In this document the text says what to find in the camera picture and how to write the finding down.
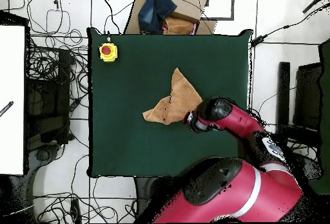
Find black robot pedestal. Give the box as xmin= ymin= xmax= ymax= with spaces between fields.
xmin=132 ymin=176 xmax=162 ymax=219

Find black flat board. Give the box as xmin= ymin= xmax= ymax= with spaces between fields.
xmin=293 ymin=62 xmax=324 ymax=133

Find black square frame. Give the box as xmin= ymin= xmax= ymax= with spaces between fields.
xmin=197 ymin=0 xmax=235 ymax=21

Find black thin rod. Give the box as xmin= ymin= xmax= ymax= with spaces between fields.
xmin=302 ymin=0 xmax=330 ymax=14

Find grey floor stand base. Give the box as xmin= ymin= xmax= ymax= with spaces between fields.
xmin=26 ymin=143 xmax=63 ymax=182

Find folded orange cloth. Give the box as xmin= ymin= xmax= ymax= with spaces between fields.
xmin=162 ymin=17 xmax=197 ymax=36

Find black ribbed rod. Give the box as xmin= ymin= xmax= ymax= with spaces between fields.
xmin=0 ymin=100 xmax=14 ymax=118

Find blue jeans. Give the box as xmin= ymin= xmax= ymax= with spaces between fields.
xmin=137 ymin=0 xmax=178 ymax=35

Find black power adapter with cable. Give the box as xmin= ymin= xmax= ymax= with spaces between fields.
xmin=250 ymin=1 xmax=330 ymax=48

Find black flat bar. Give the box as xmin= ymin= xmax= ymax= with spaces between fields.
xmin=275 ymin=61 xmax=291 ymax=137

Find small black power strip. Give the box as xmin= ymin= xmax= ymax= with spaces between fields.
xmin=70 ymin=198 xmax=83 ymax=224

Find brown cardboard box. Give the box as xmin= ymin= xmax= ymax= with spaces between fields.
xmin=123 ymin=0 xmax=218 ymax=36

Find white flat panel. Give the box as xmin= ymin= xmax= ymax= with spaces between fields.
xmin=0 ymin=24 xmax=26 ymax=176

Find tan terry towel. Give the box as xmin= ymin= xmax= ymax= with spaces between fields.
xmin=142 ymin=67 xmax=204 ymax=126

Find black floor cable tangle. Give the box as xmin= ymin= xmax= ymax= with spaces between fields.
xmin=246 ymin=106 xmax=319 ymax=160
xmin=26 ymin=29 xmax=90 ymax=124
xmin=32 ymin=177 xmax=139 ymax=224

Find black floor stand base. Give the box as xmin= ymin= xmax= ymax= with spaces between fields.
xmin=293 ymin=153 xmax=324 ymax=182

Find yellow emergency stop button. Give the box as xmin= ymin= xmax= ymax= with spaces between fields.
xmin=98 ymin=42 xmax=119 ymax=63

